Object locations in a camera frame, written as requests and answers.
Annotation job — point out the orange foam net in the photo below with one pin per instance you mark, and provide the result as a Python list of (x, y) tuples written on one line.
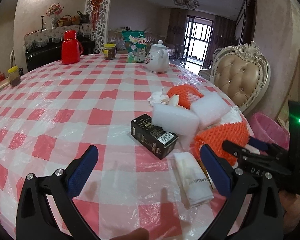
[(187, 94), (236, 132)]

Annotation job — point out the person's right hand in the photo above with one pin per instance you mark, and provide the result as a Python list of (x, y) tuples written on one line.
[(291, 207)]

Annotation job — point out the flower vase bouquet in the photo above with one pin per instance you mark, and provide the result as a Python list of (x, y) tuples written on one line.
[(53, 12)]

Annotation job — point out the red chinese knot decoration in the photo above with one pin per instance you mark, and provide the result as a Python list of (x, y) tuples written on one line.
[(95, 12)]

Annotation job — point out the ceiling chandelier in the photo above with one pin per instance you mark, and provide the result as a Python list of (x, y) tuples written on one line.
[(189, 4)]

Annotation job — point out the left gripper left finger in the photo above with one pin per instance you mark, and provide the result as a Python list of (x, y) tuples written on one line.
[(35, 219)]

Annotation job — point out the crumpled white tissue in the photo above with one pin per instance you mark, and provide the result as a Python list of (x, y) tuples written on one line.
[(158, 97)]

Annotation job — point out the yellow lid jar centre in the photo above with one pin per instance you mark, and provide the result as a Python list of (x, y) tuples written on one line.
[(109, 51)]

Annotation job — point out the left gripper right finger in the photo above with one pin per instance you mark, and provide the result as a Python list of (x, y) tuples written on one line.
[(252, 209)]

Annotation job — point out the pink trash bin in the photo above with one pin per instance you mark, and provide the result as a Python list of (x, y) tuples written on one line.
[(267, 130)]

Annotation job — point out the white plastic wrapper packet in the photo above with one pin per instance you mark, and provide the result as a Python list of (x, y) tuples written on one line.
[(193, 180)]

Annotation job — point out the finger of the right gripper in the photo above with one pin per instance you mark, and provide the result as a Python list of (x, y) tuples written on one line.
[(235, 150), (260, 145)]

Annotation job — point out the white ceramic teapot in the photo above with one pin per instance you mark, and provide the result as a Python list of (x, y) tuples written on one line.
[(157, 59)]

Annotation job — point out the yellow lid jar left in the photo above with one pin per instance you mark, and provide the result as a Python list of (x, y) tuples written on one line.
[(14, 76)]

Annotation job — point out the green snack bag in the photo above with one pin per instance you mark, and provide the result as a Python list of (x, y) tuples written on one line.
[(136, 45)]

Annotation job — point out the red thermos jug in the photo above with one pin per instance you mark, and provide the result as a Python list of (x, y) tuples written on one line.
[(71, 48)]

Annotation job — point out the white foam block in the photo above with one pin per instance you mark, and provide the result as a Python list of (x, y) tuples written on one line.
[(209, 109), (176, 120)]

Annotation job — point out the black piano with lace cover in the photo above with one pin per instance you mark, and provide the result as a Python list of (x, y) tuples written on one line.
[(44, 47)]

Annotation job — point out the yellow lid jar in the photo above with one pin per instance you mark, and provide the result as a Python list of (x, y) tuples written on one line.
[(14, 76), (109, 51)]

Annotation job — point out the red white checkered tablecloth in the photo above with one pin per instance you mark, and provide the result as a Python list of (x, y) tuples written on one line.
[(59, 110)]

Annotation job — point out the black cardboard box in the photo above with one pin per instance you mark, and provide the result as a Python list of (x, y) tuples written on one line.
[(159, 142)]

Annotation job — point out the beige tufted ornate chair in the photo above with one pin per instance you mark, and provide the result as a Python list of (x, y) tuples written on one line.
[(241, 72)]

